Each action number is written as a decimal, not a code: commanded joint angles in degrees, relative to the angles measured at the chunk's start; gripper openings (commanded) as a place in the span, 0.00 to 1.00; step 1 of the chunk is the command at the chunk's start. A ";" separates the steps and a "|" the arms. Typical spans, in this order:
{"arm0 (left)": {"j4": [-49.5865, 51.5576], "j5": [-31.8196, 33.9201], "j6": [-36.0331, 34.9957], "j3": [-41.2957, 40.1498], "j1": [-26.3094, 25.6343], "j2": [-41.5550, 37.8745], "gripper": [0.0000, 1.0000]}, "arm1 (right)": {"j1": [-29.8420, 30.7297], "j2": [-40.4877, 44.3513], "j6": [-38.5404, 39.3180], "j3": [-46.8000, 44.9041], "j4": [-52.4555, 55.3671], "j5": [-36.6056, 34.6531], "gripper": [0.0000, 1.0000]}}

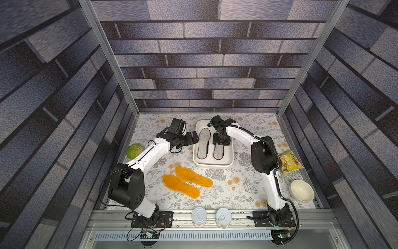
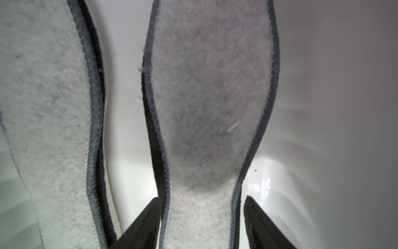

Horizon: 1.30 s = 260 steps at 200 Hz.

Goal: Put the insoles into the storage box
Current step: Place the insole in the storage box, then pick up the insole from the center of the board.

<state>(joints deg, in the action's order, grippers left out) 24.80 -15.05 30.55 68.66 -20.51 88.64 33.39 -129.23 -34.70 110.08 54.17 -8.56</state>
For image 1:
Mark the grey felt insole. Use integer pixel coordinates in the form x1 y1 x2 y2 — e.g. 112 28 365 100
213 144 224 160
197 128 211 160

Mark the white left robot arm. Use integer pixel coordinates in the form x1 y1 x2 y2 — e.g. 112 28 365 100
108 118 199 227

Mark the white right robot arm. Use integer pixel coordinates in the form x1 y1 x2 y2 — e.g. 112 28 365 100
208 116 295 228

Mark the white plastic storage box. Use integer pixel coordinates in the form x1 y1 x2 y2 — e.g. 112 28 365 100
193 120 234 169

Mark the green cabbage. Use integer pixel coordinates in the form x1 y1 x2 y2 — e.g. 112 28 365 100
126 144 144 160

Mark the yellow-green snack bag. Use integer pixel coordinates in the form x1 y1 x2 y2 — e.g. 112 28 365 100
280 150 303 174

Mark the silver tin can right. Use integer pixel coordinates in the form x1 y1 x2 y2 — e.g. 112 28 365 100
215 207 232 229

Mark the silver tin can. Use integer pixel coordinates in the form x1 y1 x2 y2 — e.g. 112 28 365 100
215 207 232 229
191 206 207 228

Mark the silver tin can left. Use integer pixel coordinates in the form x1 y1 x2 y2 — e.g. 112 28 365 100
191 206 207 228

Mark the white bowl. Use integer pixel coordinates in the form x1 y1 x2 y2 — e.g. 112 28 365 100
289 179 315 203

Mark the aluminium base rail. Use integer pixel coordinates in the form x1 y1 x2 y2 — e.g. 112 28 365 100
78 209 350 249

